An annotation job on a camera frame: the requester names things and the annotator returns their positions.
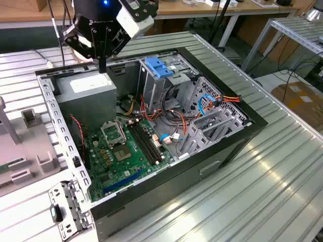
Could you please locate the green motherboard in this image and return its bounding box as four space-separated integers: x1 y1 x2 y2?
83 118 175 202

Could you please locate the CPU socket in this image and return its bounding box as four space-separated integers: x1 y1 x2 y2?
112 143 134 162

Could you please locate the black RAM slot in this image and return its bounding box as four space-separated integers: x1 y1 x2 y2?
127 120 158 166
133 118 165 163

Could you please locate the red black fan wire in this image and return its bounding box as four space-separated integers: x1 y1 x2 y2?
69 114 88 152

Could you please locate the blue expansion slot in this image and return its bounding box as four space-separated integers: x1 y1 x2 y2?
102 168 145 195

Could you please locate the black cable with metal connector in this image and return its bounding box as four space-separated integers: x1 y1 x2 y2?
32 48 54 69

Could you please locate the black PC case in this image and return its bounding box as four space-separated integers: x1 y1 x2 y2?
34 46 268 241

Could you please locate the large cardboard box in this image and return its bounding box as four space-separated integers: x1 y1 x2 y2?
270 80 323 129

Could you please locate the metal socket cover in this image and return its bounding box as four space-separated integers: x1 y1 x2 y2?
100 120 127 147

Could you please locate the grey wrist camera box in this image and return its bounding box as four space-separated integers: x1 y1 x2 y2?
116 0 159 39

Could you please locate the orange power wire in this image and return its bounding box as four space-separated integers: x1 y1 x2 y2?
165 93 243 137

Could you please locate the blue data wire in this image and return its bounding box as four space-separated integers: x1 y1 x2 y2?
198 94 218 118

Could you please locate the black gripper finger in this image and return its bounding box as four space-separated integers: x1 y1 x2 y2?
62 24 103 75
102 26 132 75

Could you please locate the grey power supply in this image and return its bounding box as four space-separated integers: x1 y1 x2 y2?
54 69 118 129

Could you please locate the orange yellow wire bundle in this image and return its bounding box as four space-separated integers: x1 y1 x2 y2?
117 93 164 125

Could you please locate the wooden desk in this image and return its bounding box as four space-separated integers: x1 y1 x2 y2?
0 0 301 30

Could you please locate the metal slot cover bracket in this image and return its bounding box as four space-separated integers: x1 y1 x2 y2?
47 180 95 240

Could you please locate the thin black cable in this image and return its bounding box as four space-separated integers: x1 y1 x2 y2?
46 0 67 68

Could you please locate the metal slat shelf table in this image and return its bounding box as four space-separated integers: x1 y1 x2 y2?
241 17 323 74

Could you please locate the blue plastic drive latch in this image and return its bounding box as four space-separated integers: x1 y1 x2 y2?
145 57 175 79

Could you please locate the small brown box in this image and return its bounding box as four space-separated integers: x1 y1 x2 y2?
37 0 51 13

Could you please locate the metal disk bay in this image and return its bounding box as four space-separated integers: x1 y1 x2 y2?
176 77 253 159

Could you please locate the black wire loop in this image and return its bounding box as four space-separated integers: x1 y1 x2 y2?
161 84 184 120

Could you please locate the metal optical drive cage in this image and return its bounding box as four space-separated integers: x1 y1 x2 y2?
137 54 200 114

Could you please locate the black tripod stand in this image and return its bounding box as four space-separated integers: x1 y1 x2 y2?
208 0 233 51

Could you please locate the black latch with blue tab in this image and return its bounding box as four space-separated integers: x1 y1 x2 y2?
49 204 64 223

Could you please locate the green RAM stick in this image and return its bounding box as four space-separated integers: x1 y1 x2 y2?
0 158 26 175

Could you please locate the grey parts rack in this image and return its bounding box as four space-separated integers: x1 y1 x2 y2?
0 97 69 197

